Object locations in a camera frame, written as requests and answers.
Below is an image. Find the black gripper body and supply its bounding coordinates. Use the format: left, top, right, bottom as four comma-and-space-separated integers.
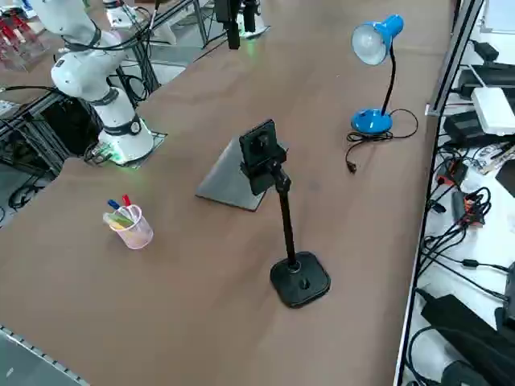
214, 0, 242, 24

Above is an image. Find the black phone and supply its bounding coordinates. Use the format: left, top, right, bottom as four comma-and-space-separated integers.
238, 119, 279, 197

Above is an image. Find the grey laptop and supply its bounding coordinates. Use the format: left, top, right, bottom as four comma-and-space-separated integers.
196, 134, 291, 212

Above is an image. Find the blue desk lamp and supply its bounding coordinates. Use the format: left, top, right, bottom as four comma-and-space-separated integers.
351, 14, 406, 135

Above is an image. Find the black computer box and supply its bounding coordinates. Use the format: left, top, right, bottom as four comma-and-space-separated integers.
39, 96, 104, 157

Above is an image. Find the clear acrylic rack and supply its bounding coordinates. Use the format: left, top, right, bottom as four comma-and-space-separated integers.
0, 7, 52, 73

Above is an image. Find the green highlighter pen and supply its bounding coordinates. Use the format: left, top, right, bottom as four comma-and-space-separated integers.
105, 211, 136, 227

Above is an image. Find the pink transparent pen cup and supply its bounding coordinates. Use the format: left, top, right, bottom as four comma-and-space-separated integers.
103, 203, 155, 251

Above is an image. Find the dark power adapter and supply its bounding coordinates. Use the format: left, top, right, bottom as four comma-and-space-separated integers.
442, 110, 484, 146

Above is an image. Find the small black adapter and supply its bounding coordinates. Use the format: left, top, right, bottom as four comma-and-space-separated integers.
471, 39, 501, 62

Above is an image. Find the large black adapter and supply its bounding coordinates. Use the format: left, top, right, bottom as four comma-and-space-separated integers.
458, 63, 515, 100

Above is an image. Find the red black device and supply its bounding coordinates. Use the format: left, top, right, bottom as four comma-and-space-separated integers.
436, 158, 470, 187

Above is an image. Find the white flat router box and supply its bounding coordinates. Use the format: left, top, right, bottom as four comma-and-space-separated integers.
470, 86, 515, 137

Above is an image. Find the orange grey connector device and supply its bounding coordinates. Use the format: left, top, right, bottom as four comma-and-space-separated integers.
451, 188, 492, 229

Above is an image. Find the black power adapter brick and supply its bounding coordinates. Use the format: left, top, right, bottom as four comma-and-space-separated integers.
420, 294, 459, 322

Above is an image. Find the black box device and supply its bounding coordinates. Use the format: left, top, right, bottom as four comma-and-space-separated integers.
505, 261, 515, 306

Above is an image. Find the grey metal panel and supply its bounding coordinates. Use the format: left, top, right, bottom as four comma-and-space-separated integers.
0, 323, 90, 386

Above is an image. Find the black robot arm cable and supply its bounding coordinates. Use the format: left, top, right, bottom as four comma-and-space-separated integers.
60, 0, 162, 53

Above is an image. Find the black lamp cable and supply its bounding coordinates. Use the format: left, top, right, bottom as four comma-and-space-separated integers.
345, 107, 419, 175

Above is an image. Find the aluminium profile post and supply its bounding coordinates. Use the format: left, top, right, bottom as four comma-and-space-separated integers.
425, 0, 486, 117

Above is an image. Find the aluminium frame rack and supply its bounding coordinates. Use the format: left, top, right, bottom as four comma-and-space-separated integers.
0, 86, 68, 178

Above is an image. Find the black cable with ferrite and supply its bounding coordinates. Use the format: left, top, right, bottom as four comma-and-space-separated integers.
418, 236, 510, 301

